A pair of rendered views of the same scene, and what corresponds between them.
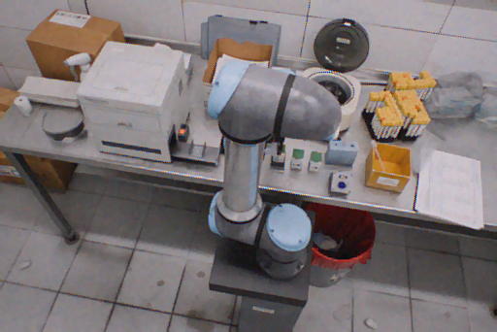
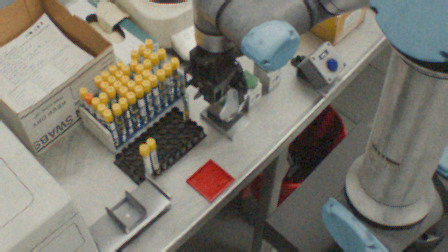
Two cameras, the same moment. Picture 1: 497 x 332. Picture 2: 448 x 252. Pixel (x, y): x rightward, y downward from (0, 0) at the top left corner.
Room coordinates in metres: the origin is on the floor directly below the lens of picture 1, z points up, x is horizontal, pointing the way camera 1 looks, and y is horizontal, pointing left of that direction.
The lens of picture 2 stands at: (0.51, 0.42, 1.83)
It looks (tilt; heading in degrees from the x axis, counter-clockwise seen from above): 52 degrees down; 317
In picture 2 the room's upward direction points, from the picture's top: 9 degrees counter-clockwise
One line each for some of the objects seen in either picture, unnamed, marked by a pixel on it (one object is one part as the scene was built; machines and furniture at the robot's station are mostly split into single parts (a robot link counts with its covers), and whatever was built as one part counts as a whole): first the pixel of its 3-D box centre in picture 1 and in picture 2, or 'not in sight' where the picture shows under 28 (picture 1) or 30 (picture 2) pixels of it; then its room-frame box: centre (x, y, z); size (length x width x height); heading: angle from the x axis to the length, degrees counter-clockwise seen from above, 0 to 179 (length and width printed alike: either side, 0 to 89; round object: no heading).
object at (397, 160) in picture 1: (387, 167); (330, 4); (0.87, -0.51, 0.92); 0.13 x 0.13 x 0.10; 80
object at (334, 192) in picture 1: (341, 179); (315, 61); (0.81, -0.34, 0.92); 0.13 x 0.07 x 0.08; 173
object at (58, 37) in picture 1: (80, 48); not in sight; (1.38, 0.73, 0.97); 0.31 x 0.23 x 0.18; 76
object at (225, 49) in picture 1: (238, 77); (36, 66); (1.27, 0.05, 0.95); 0.29 x 0.25 x 0.15; 173
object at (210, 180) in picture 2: not in sight; (210, 180); (0.83, 0.01, 0.88); 0.07 x 0.07 x 0.01; 83
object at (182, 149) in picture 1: (191, 149); (118, 222); (0.90, 0.20, 0.92); 0.21 x 0.07 x 0.05; 83
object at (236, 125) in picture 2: (278, 159); (225, 115); (0.90, -0.12, 0.89); 0.09 x 0.05 x 0.04; 175
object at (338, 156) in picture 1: (341, 153); not in sight; (0.92, -0.35, 0.92); 0.10 x 0.07 x 0.10; 89
